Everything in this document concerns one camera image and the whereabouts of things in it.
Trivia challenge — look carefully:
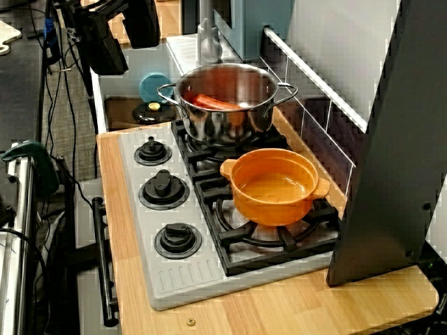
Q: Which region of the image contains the orange plastic toy pot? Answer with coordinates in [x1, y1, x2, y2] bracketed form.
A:
[219, 148, 331, 227]

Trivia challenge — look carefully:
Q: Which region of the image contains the blue cable strap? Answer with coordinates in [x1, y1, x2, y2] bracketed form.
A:
[43, 17, 59, 60]

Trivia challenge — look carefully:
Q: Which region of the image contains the grey stove top panel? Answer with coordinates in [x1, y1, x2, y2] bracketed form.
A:
[117, 120, 342, 312]

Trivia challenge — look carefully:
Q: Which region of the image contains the black oven door handle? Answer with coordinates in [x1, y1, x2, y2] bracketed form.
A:
[91, 197, 119, 328]

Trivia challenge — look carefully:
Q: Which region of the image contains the white toy kitchen cabinet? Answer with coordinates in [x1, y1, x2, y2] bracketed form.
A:
[75, 177, 122, 335]

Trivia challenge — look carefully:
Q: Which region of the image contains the white toy sink unit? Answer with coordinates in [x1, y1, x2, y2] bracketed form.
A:
[89, 33, 224, 135]

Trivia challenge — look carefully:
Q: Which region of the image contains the teal blue box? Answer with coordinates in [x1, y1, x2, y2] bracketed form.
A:
[213, 0, 294, 61]

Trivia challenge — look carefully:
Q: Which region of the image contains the black cable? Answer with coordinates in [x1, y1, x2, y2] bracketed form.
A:
[0, 226, 50, 335]
[52, 17, 101, 179]

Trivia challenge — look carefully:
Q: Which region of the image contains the grey toy faucet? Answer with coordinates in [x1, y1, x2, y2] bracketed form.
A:
[195, 0, 224, 67]

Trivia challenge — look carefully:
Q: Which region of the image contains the black round lid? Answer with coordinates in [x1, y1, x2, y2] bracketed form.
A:
[131, 100, 177, 124]

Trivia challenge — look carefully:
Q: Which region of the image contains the wooden kitchen countertop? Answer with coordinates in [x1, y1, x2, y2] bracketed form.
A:
[96, 107, 440, 335]

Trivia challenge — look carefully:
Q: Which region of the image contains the black burner grate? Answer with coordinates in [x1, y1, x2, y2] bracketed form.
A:
[170, 118, 291, 182]
[193, 176, 342, 277]

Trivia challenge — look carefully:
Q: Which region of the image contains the stainless steel pot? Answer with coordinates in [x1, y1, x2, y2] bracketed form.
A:
[156, 62, 300, 147]

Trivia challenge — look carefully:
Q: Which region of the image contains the white cutting board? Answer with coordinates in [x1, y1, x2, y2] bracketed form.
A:
[0, 20, 22, 57]

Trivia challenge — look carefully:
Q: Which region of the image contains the black stove knob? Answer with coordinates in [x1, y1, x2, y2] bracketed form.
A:
[134, 136, 173, 166]
[154, 223, 203, 260]
[138, 170, 191, 211]

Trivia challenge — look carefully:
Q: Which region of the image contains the teal round plate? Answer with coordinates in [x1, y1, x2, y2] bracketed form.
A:
[138, 72, 175, 104]

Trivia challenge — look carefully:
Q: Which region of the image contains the silver metal frame bar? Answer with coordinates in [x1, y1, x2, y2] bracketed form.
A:
[0, 142, 36, 335]

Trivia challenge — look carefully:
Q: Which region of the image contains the dark tile backsplash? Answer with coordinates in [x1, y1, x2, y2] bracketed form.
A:
[260, 26, 367, 200]

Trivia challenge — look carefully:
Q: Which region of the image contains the wooden background table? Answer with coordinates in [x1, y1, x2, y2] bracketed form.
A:
[80, 0, 182, 45]

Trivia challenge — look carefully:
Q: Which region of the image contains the dark grey slanted post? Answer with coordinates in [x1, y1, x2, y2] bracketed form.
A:
[326, 0, 447, 287]

